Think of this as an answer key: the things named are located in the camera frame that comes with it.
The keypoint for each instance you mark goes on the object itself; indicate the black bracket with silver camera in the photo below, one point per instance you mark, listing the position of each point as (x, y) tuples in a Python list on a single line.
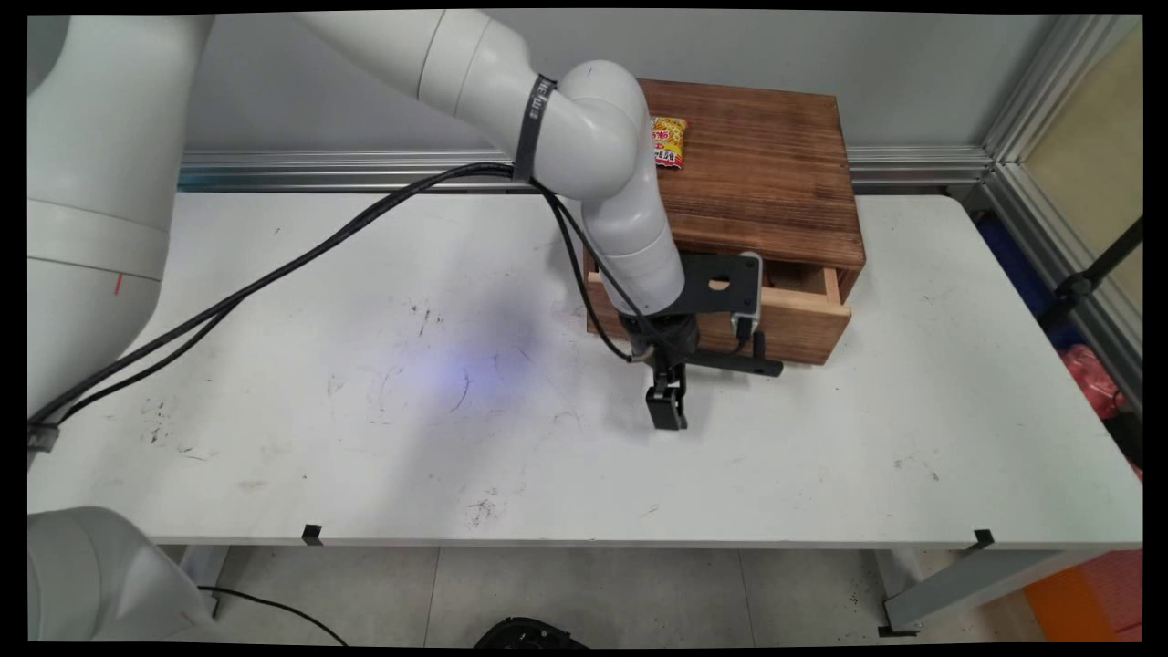
[(721, 283)]

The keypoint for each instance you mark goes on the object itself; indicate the black table edge clip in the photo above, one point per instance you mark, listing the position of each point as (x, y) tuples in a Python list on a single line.
[(312, 535), (983, 539)]

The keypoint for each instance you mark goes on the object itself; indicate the red plastic bag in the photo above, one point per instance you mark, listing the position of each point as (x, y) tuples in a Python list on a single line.
[(1090, 379)]

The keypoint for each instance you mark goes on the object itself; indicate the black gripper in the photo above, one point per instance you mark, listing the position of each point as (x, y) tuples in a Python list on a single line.
[(671, 338)]

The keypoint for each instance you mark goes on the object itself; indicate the black stand pole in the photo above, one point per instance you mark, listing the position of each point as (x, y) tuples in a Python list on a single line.
[(1090, 274)]

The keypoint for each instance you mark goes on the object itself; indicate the angled aluminium frame profile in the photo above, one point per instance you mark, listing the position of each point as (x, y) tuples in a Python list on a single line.
[(1040, 119)]

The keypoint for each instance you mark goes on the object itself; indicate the orange box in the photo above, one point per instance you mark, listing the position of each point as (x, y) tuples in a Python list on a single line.
[(1090, 598)]

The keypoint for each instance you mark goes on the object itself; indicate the horizontal aluminium frame rail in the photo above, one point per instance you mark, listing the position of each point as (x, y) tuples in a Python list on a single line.
[(365, 172)]

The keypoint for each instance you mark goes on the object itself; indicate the yellow red snack packet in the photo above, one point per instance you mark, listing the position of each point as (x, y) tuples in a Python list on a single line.
[(671, 141)]

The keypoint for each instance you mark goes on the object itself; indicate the blue crate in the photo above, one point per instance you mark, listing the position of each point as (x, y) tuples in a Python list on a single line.
[(1022, 274)]

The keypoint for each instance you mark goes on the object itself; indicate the black round floor object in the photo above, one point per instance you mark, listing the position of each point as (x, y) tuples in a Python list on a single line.
[(529, 633)]

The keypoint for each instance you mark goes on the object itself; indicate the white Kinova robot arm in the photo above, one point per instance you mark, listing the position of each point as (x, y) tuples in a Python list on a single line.
[(91, 182)]

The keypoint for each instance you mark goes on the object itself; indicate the brown wooden drawer cabinet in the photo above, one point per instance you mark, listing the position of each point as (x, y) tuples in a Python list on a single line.
[(766, 173)]

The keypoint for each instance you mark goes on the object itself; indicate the white table leg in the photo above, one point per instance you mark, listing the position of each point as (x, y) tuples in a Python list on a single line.
[(203, 570), (967, 584)]

